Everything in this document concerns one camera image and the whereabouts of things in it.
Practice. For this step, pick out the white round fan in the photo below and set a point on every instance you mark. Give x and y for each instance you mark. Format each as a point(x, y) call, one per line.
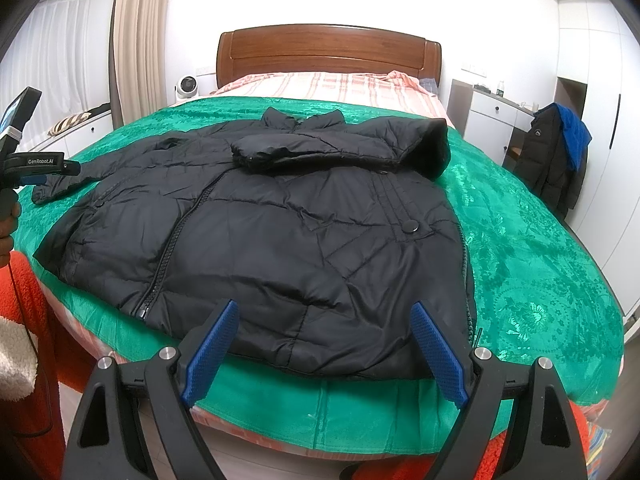
point(186, 86)

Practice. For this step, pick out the wooden bed headboard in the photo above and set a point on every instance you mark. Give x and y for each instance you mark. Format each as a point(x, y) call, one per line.
point(325, 50)

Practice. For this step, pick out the white sheer curtain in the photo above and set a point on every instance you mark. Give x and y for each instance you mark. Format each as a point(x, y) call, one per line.
point(65, 55)

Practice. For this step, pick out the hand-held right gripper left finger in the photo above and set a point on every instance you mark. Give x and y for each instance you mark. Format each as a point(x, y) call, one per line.
point(210, 350)

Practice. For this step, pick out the blue garment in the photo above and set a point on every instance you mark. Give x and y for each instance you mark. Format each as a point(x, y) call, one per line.
point(575, 132)

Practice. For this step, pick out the patterned floor mat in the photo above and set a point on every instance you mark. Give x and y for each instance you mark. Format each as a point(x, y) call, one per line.
point(599, 442)

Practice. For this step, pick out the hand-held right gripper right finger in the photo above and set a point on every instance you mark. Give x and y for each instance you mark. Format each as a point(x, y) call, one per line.
point(440, 355)

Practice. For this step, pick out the wall switch panel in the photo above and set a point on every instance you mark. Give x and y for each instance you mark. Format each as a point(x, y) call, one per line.
point(474, 68)

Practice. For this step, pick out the person's left hand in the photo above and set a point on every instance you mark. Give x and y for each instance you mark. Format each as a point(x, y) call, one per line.
point(9, 220)

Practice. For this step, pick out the white desk with drawers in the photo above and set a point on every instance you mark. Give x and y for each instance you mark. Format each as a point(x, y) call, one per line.
point(480, 115)

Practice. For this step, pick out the black puffer jacket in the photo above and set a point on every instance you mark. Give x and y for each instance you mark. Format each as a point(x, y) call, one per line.
point(275, 240)

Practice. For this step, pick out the striped cushion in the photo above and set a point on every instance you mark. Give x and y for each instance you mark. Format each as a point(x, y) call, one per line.
point(69, 124)

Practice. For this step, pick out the beige curtain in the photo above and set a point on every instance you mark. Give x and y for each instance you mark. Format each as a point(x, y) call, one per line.
point(142, 45)

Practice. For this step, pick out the orange fleece clothing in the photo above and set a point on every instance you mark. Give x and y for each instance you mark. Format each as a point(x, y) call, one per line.
point(590, 440)

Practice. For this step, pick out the white wardrobe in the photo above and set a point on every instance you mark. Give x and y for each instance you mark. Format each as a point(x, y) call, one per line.
point(605, 60)

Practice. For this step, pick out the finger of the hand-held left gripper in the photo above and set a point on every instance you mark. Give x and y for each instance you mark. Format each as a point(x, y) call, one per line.
point(35, 180)

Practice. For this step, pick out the white window bench cabinet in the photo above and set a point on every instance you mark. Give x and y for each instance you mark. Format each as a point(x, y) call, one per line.
point(85, 135)

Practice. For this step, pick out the green patterned blanket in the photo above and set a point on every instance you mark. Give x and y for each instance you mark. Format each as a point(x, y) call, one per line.
point(525, 270)

